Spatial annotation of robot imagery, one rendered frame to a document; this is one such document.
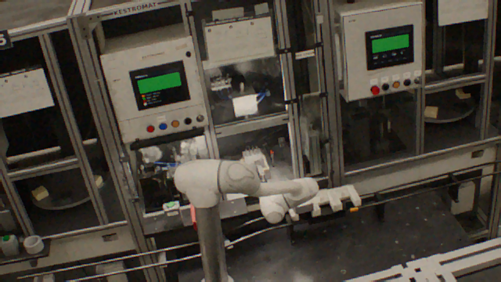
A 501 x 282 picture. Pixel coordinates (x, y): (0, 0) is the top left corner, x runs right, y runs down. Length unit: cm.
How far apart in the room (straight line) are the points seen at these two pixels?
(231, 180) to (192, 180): 16
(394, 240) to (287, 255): 56
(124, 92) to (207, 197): 70
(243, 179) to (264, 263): 88
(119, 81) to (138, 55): 15
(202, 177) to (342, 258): 101
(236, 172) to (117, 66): 79
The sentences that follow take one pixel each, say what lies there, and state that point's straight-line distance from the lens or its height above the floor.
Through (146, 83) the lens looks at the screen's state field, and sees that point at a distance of 261.
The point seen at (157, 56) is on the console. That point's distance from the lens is 259.
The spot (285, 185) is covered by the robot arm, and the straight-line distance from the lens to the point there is 254.
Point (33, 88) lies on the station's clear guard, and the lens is 271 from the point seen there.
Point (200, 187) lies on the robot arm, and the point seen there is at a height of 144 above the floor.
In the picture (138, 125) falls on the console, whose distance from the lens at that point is 273.
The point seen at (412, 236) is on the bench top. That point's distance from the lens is 305.
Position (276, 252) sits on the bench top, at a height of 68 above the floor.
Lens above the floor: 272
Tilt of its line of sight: 31 degrees down
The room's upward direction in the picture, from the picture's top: 9 degrees counter-clockwise
